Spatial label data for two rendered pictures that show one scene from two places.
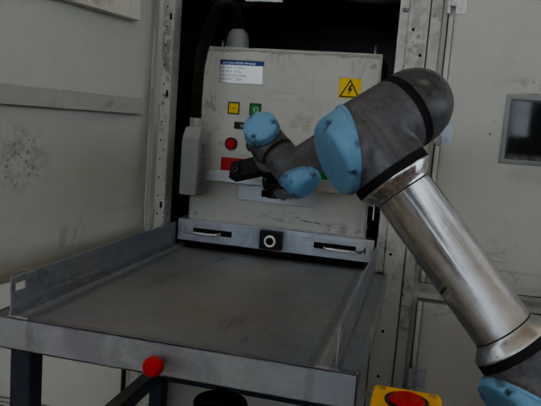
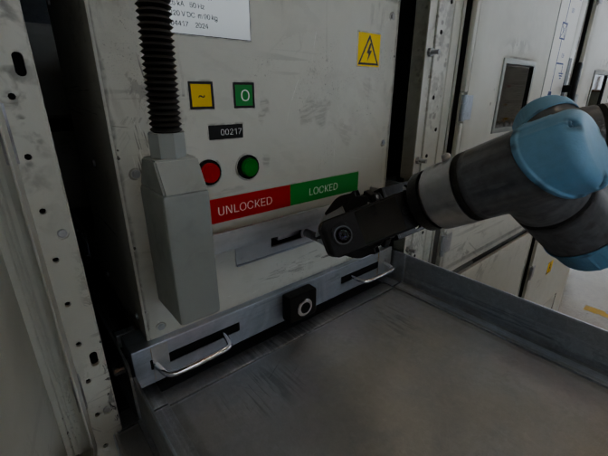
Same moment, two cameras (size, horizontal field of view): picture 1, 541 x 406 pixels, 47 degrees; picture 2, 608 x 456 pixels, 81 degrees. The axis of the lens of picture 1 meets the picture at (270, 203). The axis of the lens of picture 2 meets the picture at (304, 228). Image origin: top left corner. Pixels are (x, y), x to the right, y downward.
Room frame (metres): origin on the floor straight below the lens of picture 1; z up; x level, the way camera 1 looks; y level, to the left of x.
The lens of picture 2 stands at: (1.30, 0.42, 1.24)
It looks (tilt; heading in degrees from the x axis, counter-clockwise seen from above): 21 degrees down; 307
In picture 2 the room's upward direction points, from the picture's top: straight up
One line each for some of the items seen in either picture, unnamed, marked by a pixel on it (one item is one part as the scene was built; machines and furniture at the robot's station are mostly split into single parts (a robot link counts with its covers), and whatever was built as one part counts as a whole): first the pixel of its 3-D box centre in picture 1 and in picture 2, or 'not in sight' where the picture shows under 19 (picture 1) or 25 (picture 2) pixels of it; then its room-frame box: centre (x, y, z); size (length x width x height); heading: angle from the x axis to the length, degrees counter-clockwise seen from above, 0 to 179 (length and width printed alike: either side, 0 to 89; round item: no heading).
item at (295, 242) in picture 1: (274, 238); (287, 295); (1.66, -0.02, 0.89); 0.54 x 0.05 x 0.06; 77
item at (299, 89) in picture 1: (279, 144); (290, 155); (1.65, -0.01, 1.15); 0.48 x 0.01 x 0.48; 77
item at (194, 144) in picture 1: (194, 160); (179, 236); (1.63, 0.21, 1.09); 0.08 x 0.05 x 0.17; 167
